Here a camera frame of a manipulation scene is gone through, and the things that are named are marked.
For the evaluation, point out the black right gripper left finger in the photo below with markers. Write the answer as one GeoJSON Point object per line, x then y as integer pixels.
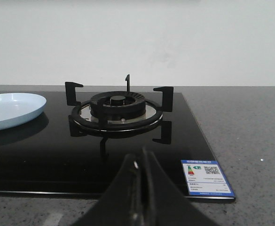
{"type": "Point", "coordinates": [121, 204]}

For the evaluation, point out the black glass gas cooktop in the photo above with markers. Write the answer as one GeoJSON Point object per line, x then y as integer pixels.
{"type": "Point", "coordinates": [51, 156]}

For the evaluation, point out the right black gas burner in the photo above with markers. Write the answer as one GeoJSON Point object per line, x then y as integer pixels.
{"type": "Point", "coordinates": [120, 104]}

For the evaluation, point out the light blue plate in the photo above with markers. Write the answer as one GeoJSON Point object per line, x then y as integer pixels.
{"type": "Point", "coordinates": [19, 108]}

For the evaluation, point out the blue white energy label sticker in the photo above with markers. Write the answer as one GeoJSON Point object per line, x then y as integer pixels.
{"type": "Point", "coordinates": [205, 179]}

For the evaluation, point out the right black pan support grate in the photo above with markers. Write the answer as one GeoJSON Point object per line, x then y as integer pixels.
{"type": "Point", "coordinates": [81, 121]}

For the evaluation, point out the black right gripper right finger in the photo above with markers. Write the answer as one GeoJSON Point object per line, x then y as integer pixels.
{"type": "Point", "coordinates": [166, 204]}

